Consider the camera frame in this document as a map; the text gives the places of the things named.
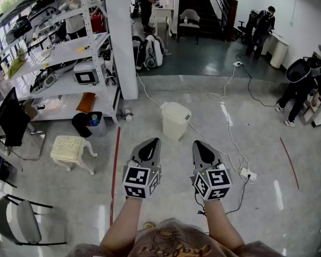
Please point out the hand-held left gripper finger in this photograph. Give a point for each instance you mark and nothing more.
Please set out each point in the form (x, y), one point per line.
(157, 159)
(135, 152)

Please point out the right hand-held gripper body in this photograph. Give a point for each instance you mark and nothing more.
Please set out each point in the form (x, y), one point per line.
(216, 179)

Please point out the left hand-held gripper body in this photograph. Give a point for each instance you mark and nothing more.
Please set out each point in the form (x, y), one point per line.
(135, 177)

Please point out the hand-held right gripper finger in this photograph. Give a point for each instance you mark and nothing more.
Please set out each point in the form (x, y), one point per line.
(195, 159)
(216, 158)

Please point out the cream pedal trash bin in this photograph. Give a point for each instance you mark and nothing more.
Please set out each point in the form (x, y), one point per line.
(174, 122)

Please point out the person's left forearm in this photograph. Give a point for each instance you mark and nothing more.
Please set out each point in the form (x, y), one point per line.
(120, 223)

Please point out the person's right forearm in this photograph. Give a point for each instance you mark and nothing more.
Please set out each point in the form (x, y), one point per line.
(220, 223)

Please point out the red floor tape strip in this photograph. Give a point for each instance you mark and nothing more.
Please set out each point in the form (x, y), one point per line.
(115, 170)
(289, 162)

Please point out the large white power strip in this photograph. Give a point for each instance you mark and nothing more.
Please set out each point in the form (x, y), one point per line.
(248, 174)

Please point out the person's left yellow shoe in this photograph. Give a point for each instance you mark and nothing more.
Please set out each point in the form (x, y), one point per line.
(149, 225)

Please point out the grey bin with black bag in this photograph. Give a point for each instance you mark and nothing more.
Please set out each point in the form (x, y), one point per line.
(80, 124)

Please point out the cream stool with white legs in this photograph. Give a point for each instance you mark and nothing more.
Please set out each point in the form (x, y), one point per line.
(67, 147)

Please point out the orange cushion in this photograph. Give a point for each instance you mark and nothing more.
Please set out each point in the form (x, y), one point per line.
(86, 102)

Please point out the white metal shelf rack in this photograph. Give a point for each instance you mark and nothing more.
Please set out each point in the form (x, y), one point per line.
(69, 84)

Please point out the small white power strip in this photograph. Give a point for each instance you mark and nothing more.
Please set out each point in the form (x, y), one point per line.
(237, 63)

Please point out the black backpack with yellow stripe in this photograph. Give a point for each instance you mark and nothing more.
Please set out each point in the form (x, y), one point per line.
(137, 52)

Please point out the white backpack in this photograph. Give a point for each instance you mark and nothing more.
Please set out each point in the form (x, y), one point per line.
(155, 49)

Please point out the white square pillar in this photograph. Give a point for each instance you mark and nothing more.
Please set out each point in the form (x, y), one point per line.
(120, 36)

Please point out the black shell backpack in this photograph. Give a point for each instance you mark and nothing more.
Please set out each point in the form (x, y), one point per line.
(297, 69)
(260, 33)

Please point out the white curved desk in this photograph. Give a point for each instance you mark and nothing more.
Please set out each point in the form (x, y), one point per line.
(279, 49)

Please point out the black office chair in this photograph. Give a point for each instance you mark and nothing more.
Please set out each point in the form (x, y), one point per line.
(243, 31)

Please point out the red box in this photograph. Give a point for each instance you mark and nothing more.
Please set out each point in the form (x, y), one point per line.
(97, 23)

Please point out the white side table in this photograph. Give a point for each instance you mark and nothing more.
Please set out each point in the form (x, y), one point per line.
(163, 12)

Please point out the white backed dark chair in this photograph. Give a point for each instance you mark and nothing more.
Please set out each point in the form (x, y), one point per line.
(189, 16)

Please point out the green plush toy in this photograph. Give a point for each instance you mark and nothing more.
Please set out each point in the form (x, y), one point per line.
(14, 64)

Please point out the grey chair with black frame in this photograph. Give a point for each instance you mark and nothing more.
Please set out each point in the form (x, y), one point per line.
(28, 221)

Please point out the black chair with metal frame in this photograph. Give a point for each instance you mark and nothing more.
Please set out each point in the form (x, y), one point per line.
(12, 116)

